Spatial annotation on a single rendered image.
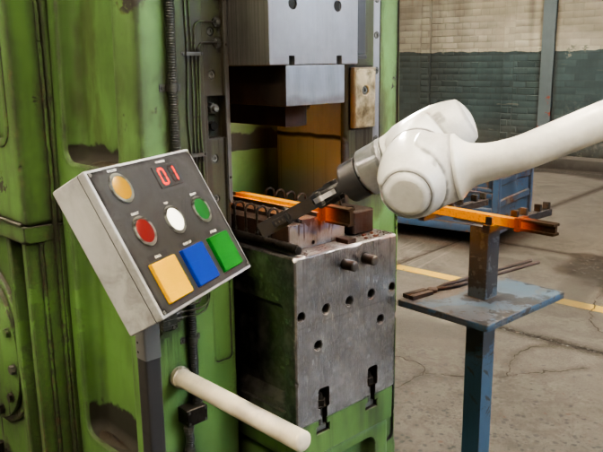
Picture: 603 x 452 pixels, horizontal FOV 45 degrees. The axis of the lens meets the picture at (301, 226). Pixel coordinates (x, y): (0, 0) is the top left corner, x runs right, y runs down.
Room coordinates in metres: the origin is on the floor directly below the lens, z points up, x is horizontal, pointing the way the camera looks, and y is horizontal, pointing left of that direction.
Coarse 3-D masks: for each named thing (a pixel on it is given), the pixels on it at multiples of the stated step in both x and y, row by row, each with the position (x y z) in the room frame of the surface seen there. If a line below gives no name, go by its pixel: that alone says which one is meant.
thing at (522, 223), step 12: (456, 216) 1.91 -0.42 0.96; (468, 216) 1.88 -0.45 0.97; (480, 216) 1.85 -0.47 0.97; (492, 216) 1.83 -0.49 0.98; (504, 216) 1.82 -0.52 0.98; (528, 216) 1.79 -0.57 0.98; (516, 228) 1.76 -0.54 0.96; (528, 228) 1.76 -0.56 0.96; (540, 228) 1.73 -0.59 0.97; (552, 228) 1.71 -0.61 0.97
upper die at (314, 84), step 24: (240, 72) 1.85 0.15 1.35; (264, 72) 1.78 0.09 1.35; (288, 72) 1.73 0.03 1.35; (312, 72) 1.79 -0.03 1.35; (336, 72) 1.84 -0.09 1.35; (240, 96) 1.85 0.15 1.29; (264, 96) 1.78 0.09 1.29; (288, 96) 1.73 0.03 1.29; (312, 96) 1.79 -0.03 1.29; (336, 96) 1.84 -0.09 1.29
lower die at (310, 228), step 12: (240, 204) 1.96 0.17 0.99; (264, 204) 1.94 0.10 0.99; (276, 204) 1.90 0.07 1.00; (240, 216) 1.86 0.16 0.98; (252, 216) 1.85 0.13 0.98; (264, 216) 1.85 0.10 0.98; (312, 216) 1.79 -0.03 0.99; (240, 228) 1.86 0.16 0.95; (252, 228) 1.83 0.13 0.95; (288, 228) 1.73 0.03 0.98; (300, 228) 1.75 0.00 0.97; (312, 228) 1.78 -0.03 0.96; (324, 228) 1.81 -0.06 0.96; (336, 228) 1.84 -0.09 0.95; (288, 240) 1.73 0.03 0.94; (300, 240) 1.75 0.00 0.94; (324, 240) 1.81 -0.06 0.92
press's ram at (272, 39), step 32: (256, 0) 1.72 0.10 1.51; (288, 0) 1.73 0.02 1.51; (320, 0) 1.81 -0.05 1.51; (352, 0) 1.88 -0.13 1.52; (256, 32) 1.72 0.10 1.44; (288, 32) 1.73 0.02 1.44; (320, 32) 1.81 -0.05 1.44; (352, 32) 1.88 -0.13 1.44; (256, 64) 1.73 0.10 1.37; (288, 64) 1.73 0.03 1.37; (320, 64) 1.81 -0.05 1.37; (352, 64) 1.89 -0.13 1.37
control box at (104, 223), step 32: (160, 160) 1.39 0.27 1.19; (192, 160) 1.49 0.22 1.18; (64, 192) 1.20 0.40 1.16; (96, 192) 1.18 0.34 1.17; (160, 192) 1.33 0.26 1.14; (192, 192) 1.42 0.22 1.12; (96, 224) 1.18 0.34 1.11; (128, 224) 1.20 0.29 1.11; (160, 224) 1.27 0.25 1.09; (192, 224) 1.36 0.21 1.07; (224, 224) 1.45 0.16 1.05; (96, 256) 1.18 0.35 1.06; (128, 256) 1.16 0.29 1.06; (160, 256) 1.22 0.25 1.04; (128, 288) 1.16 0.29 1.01; (160, 288) 1.17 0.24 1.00; (128, 320) 1.16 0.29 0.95; (160, 320) 1.14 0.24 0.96
